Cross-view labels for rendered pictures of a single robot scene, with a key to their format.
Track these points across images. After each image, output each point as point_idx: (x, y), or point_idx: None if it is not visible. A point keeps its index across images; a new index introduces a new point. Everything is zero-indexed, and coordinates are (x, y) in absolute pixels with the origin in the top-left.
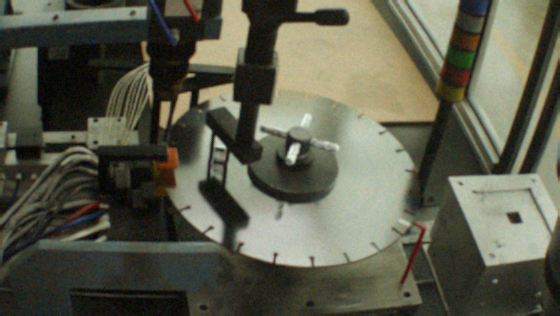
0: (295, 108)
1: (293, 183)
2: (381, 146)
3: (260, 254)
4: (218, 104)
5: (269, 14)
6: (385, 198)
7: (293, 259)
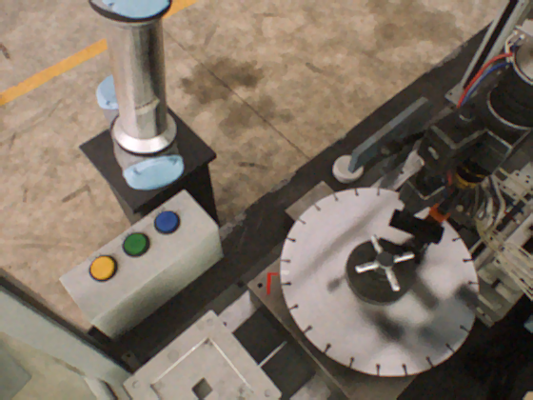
0: (424, 337)
1: (365, 249)
2: (342, 341)
3: (343, 194)
4: (467, 298)
5: (424, 129)
6: (308, 286)
7: (326, 202)
